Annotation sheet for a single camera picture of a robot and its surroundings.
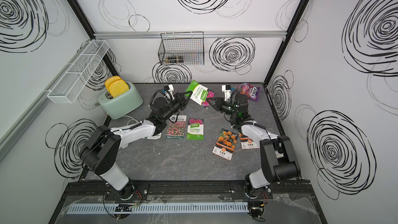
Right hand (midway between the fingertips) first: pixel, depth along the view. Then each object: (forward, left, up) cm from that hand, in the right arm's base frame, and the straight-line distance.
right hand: (208, 99), depth 79 cm
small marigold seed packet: (-12, -23, -25) cm, 36 cm away
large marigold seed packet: (-13, -11, -25) cm, 30 cm away
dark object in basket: (+23, +20, +8) cm, 32 cm away
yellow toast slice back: (+14, +60, -2) cm, 62 cm away
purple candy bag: (+26, -32, -23) cm, 47 cm away
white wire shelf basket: (-2, +66, +10) cm, 67 cm away
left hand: (+2, +8, +3) cm, 9 cm away
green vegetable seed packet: (-10, +32, -23) cm, 41 cm away
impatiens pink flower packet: (+3, +4, +1) cm, 5 cm away
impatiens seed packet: (-5, +8, -24) cm, 25 cm away
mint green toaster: (+5, +52, -12) cm, 53 cm away
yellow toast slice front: (+12, +54, -4) cm, 56 cm away
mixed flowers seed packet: (-5, +19, -25) cm, 32 cm away
